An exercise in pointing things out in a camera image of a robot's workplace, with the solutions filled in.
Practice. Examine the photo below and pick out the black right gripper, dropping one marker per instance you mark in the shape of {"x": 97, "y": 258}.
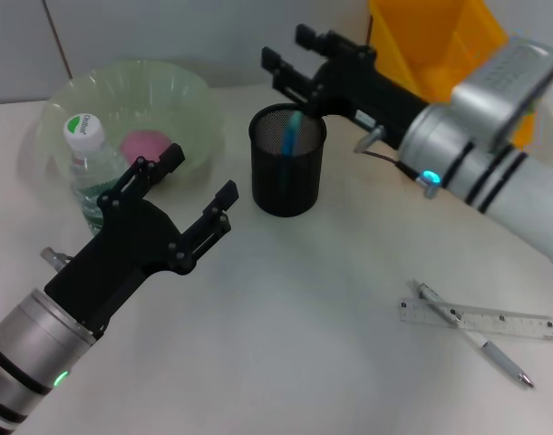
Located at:
{"x": 362, "y": 86}

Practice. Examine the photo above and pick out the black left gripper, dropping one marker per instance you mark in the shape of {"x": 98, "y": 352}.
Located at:
{"x": 122, "y": 254}

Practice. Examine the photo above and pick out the pink peach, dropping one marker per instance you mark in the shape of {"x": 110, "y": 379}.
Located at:
{"x": 145, "y": 142}

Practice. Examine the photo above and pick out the blue plastic scissors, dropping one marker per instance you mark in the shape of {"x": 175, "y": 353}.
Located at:
{"x": 289, "y": 136}

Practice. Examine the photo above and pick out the clear green-label water bottle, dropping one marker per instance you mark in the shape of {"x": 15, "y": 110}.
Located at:
{"x": 93, "y": 176}

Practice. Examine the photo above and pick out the clear plastic ruler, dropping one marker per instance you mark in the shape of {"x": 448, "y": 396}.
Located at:
{"x": 512, "y": 322}

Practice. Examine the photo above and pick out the white ballpoint pen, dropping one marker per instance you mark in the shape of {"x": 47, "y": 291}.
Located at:
{"x": 498, "y": 355}

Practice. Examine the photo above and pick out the green glass fruit bowl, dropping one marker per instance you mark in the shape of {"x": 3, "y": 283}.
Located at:
{"x": 167, "y": 99}

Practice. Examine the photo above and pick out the black mesh pen holder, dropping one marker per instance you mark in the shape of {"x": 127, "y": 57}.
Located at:
{"x": 286, "y": 190}

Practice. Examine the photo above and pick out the yellow plastic bin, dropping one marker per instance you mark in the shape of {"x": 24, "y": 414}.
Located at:
{"x": 421, "y": 45}

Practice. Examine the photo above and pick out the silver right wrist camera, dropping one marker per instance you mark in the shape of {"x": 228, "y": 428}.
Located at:
{"x": 507, "y": 90}

